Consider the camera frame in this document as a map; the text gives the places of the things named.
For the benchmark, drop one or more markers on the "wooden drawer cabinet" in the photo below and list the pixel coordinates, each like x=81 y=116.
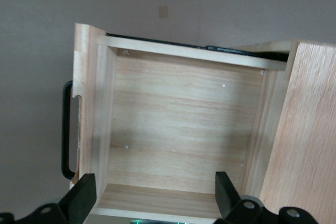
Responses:
x=307 y=129

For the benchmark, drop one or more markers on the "black drawer slide rail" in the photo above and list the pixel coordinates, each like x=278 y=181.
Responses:
x=223 y=49

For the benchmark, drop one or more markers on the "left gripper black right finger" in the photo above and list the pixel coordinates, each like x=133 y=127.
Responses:
x=249 y=212

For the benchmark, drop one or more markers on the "light wooden drawer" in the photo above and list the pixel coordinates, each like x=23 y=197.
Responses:
x=183 y=119

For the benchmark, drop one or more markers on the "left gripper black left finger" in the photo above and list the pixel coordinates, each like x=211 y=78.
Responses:
x=78 y=200

